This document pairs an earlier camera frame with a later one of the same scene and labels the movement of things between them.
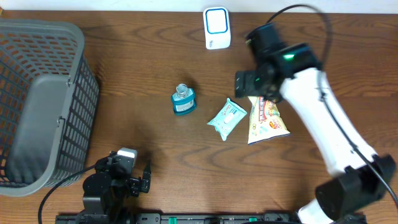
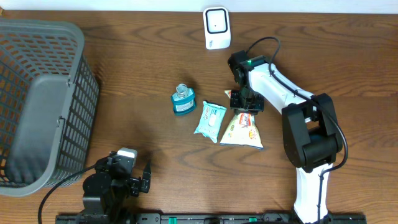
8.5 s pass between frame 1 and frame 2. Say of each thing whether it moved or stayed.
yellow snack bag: moved
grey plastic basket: stayed
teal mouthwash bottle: stayed
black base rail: stayed
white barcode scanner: stayed
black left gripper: stayed
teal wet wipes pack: moved
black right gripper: moved
